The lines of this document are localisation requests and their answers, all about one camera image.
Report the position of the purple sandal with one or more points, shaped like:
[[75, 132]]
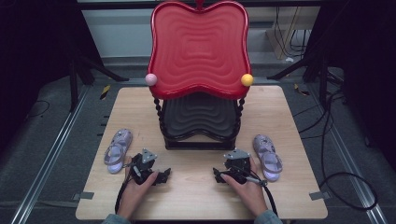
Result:
[[267, 155], [117, 151]]

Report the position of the dark curtain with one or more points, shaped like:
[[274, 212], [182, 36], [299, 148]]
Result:
[[367, 62], [34, 46]]

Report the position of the yellow black tape strip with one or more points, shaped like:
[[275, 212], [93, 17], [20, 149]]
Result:
[[105, 92], [301, 90]]

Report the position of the red and black two-tier rack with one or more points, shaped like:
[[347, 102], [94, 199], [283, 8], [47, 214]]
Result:
[[199, 53]]

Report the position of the person's right hand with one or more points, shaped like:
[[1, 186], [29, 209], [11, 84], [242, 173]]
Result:
[[246, 193]]

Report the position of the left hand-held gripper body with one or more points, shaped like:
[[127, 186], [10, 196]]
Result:
[[142, 166]]

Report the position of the person's left hand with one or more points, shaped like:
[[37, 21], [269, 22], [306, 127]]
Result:
[[134, 196]]

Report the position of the grey tape piece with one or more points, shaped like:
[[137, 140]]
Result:
[[84, 195], [319, 195]]

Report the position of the black tripod stand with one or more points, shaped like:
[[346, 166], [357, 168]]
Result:
[[320, 74], [76, 77]]

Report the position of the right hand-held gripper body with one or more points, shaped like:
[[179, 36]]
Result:
[[238, 165]]

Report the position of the metal floor rail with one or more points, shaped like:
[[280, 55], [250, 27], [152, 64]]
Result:
[[351, 168], [46, 161]]

